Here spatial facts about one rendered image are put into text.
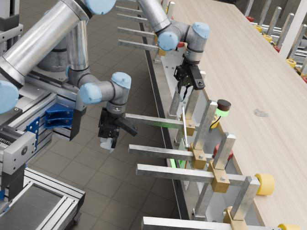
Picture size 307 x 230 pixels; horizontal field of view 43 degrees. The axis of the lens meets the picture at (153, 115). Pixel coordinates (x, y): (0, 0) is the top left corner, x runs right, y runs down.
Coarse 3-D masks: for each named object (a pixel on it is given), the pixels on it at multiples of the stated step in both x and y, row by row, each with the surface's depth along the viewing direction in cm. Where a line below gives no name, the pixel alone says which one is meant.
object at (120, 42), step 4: (120, 40) 271; (120, 44) 271; (124, 44) 271; (128, 44) 272; (132, 44) 272; (136, 44) 272; (140, 44) 273; (144, 44) 275; (140, 48) 274; (144, 48) 274; (148, 48) 275; (152, 48) 275; (156, 48) 275; (168, 52) 278; (172, 52) 278; (176, 52) 278
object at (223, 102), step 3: (219, 99) 164; (222, 99) 165; (219, 102) 162; (222, 102) 162; (225, 102) 163; (228, 102) 164; (225, 105) 161; (228, 105) 161; (225, 111) 162; (216, 114) 163; (219, 117) 166; (213, 123) 168; (210, 126) 169
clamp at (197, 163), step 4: (192, 144) 175; (192, 148) 172; (192, 152) 171; (196, 152) 170; (200, 152) 171; (196, 156) 168; (204, 156) 169; (192, 160) 170; (196, 160) 166; (200, 160) 166; (204, 160) 167; (192, 164) 169; (196, 164) 167; (200, 164) 168; (204, 164) 168; (196, 168) 169; (200, 168) 169
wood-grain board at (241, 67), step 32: (192, 0) 385; (224, 32) 319; (256, 32) 340; (224, 64) 258; (256, 64) 272; (288, 64) 288; (224, 96) 217; (256, 96) 227; (288, 96) 238; (224, 128) 187; (256, 128) 195; (288, 128) 202; (256, 160) 170; (288, 160) 176; (288, 192) 156
